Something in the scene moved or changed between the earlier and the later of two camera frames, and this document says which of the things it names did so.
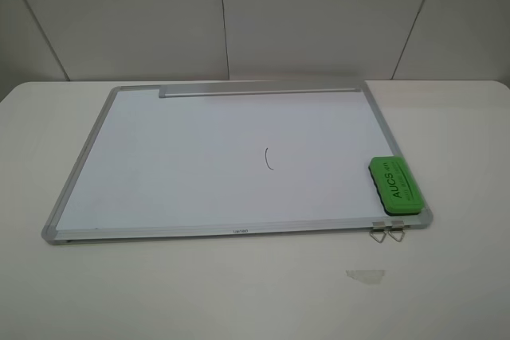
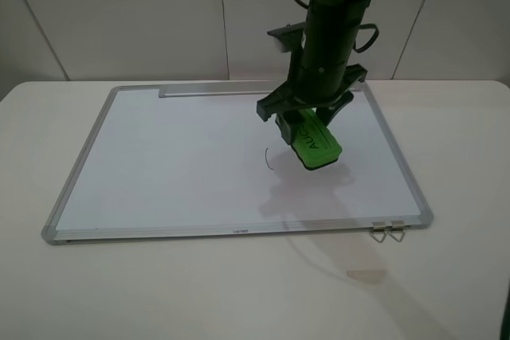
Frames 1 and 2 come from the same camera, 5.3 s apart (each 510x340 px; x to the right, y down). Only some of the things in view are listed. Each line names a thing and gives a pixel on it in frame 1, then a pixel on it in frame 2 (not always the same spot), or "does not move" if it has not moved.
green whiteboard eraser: [395, 185] -> [315, 144]
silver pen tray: [171, 91] does not move
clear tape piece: [369, 276] does not move
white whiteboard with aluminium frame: [228, 158] does not move
